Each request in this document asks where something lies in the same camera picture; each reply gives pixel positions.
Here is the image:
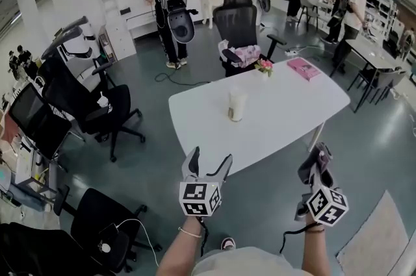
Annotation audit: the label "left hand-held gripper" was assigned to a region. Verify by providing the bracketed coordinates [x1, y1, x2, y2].
[178, 146, 234, 219]

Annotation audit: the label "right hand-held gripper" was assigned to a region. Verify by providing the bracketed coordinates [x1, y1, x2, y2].
[294, 166, 350, 227]

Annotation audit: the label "grey cloth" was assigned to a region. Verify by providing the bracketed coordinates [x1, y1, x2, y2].
[297, 141, 334, 186]

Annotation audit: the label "white paper cup with lid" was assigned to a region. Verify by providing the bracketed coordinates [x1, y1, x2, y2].
[227, 86, 247, 122]

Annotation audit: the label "person's right forearm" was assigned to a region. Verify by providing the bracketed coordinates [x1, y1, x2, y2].
[301, 221, 327, 274]

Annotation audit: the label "person's left forearm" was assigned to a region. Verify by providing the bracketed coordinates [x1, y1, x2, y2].
[155, 215, 205, 276]

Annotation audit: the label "person's shoe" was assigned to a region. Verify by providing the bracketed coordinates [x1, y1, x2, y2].
[220, 236, 237, 251]

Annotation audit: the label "beige rug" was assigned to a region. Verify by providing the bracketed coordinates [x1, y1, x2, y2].
[335, 190, 416, 276]

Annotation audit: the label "person's beige shirt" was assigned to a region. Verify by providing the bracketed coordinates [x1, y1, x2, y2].
[191, 246, 315, 276]

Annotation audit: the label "pink book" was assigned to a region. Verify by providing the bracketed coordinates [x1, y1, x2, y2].
[286, 56, 322, 82]

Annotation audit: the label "black phone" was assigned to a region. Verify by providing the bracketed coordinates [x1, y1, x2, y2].
[98, 222, 120, 239]

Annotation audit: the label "pink potted flowers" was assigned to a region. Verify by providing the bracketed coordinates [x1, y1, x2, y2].
[254, 58, 274, 79]

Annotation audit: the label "dark dining chair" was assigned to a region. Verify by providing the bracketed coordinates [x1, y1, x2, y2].
[347, 68, 407, 106]

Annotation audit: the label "white plastic drink with straw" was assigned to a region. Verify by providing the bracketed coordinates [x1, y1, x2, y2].
[96, 91, 113, 114]

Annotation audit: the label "pink patterned garment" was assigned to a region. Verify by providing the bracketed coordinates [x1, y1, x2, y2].
[218, 39, 263, 68]

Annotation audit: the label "grey table black legs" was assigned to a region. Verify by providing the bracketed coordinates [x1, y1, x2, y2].
[343, 38, 406, 114]

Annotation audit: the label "black mesh highback chair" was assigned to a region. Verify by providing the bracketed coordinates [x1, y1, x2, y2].
[213, 0, 288, 78]

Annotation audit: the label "white office chair black armrests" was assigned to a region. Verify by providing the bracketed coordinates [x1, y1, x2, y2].
[77, 58, 115, 92]

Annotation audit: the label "white shelf cabinet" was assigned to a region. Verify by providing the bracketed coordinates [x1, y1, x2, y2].
[95, 0, 157, 62]

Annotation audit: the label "grey dining chair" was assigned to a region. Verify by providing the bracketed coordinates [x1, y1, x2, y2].
[298, 0, 321, 31]

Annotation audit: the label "metal rack with clutter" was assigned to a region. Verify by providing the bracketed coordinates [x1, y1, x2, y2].
[12, 134, 58, 204]

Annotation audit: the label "black mesh office chair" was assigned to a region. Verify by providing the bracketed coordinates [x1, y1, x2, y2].
[8, 82, 73, 161]

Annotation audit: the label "white storage shelf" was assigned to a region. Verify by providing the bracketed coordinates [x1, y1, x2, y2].
[363, 0, 399, 38]

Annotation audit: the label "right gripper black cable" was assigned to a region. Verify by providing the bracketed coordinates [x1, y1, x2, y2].
[278, 223, 315, 255]

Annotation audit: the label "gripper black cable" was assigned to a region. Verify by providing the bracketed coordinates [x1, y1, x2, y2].
[196, 217, 209, 258]
[278, 223, 315, 255]

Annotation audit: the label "thin pale bracelet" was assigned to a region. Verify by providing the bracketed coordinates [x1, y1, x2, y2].
[177, 226, 203, 239]

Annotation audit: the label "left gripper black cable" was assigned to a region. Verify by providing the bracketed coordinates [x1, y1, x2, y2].
[196, 217, 209, 258]

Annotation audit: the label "black floor cable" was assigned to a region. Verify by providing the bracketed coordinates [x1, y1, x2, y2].
[153, 68, 214, 86]

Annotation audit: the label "white charging cable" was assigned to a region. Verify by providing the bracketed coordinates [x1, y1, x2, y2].
[116, 218, 161, 268]

